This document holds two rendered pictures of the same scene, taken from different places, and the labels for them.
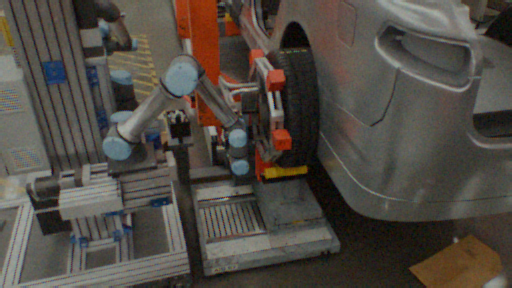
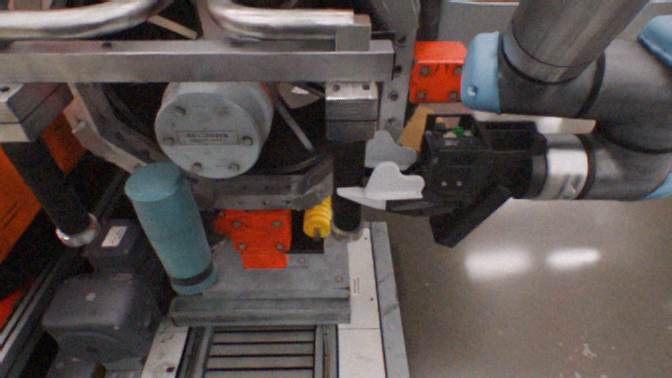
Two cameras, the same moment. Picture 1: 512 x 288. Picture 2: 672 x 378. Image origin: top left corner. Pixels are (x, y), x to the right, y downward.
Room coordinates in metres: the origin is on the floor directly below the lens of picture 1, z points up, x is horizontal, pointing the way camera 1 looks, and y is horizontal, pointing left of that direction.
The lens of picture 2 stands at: (1.79, 0.49, 1.13)
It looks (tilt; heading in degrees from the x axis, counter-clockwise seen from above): 42 degrees down; 283
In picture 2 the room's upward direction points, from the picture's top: straight up
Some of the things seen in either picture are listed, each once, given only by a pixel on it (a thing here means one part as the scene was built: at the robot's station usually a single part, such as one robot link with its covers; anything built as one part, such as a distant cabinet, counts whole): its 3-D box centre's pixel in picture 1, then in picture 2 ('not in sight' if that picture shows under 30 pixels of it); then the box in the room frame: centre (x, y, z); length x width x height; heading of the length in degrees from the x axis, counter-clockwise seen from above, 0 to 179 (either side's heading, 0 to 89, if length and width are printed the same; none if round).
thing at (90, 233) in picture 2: not in sight; (52, 188); (2.18, 0.24, 0.83); 0.04 x 0.04 x 0.16
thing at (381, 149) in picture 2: not in sight; (377, 152); (1.82, 0.13, 0.86); 0.09 x 0.03 x 0.06; 5
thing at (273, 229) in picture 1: (286, 201); (268, 265); (2.15, -0.18, 0.13); 0.50 x 0.36 x 0.10; 13
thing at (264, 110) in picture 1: (251, 112); (225, 98); (2.05, 0.04, 0.85); 0.21 x 0.14 x 0.14; 103
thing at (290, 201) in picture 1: (289, 183); (277, 223); (2.11, -0.20, 0.32); 0.40 x 0.30 x 0.28; 13
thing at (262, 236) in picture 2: (270, 164); (265, 218); (2.08, -0.07, 0.48); 0.16 x 0.12 x 0.17; 103
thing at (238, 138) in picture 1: (238, 141); (645, 83); (1.58, 0.09, 0.95); 0.11 x 0.08 x 0.11; 4
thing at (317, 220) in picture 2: (285, 170); (318, 190); (1.98, -0.15, 0.51); 0.29 x 0.06 x 0.06; 103
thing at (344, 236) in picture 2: not in sight; (348, 186); (1.85, 0.16, 0.83); 0.04 x 0.04 x 0.16
